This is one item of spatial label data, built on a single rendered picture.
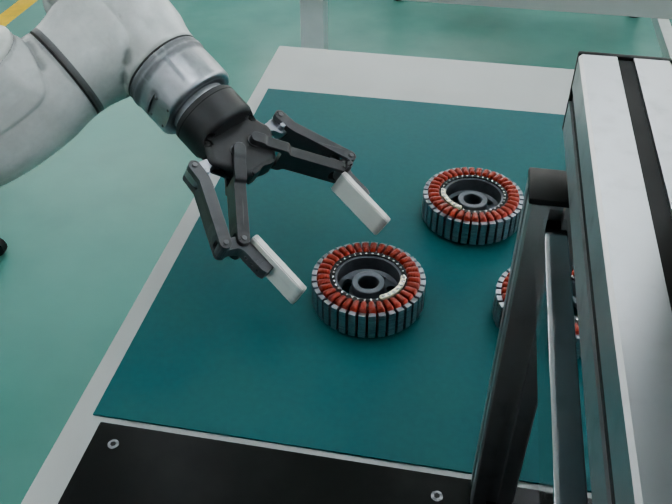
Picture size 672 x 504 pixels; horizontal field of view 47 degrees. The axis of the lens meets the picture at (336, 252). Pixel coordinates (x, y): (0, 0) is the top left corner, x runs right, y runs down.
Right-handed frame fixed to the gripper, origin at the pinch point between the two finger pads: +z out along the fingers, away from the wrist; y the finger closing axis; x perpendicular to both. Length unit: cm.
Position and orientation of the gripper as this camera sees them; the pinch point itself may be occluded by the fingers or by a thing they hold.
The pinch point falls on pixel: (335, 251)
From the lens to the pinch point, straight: 77.6
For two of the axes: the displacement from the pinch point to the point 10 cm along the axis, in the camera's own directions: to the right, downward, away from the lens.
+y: -6.2, 5.0, -6.1
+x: 3.9, -4.7, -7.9
